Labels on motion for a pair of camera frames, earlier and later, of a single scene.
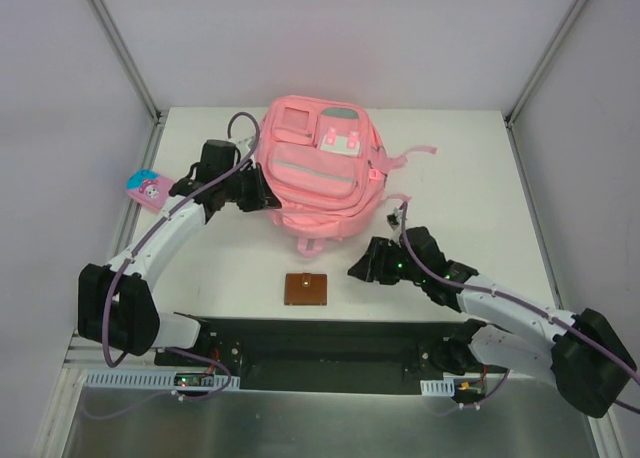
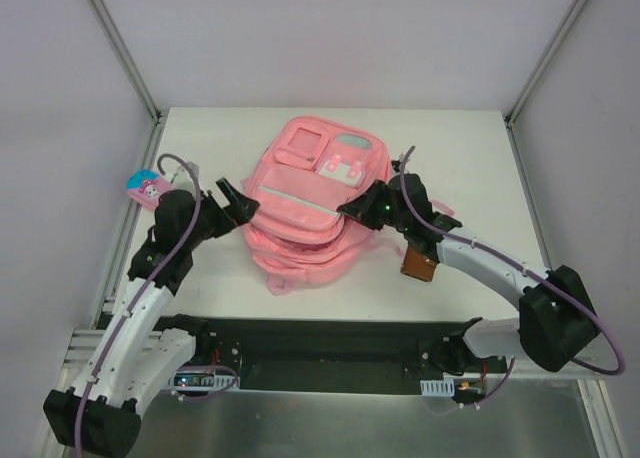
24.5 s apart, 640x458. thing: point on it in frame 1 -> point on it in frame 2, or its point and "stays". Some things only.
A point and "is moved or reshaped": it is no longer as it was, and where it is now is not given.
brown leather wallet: x=305 y=289 is moved or reshaped
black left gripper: x=256 y=189 -> x=223 y=210
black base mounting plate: x=314 y=355 stays
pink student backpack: x=327 y=168 is moved or reshaped
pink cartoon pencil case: x=149 y=187 stays
